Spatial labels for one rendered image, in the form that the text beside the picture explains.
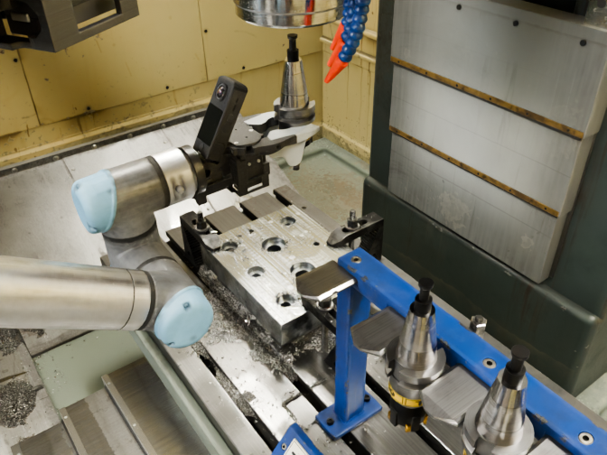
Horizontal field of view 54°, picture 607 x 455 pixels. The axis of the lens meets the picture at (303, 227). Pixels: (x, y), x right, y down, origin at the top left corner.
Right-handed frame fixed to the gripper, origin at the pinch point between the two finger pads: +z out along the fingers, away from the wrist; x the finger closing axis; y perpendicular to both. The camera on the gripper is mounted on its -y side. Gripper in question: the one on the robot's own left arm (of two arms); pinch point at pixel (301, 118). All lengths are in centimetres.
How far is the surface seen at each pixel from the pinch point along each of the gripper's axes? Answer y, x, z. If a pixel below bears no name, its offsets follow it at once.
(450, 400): 8.9, 46.2, -15.0
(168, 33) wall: 17, -101, 22
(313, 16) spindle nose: -17.8, 7.6, -2.8
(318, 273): 9.0, 22.5, -13.7
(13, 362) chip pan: 66, -49, -51
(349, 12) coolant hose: -20.4, 15.9, -4.1
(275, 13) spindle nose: -18.4, 5.1, -7.1
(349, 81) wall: 42, -86, 81
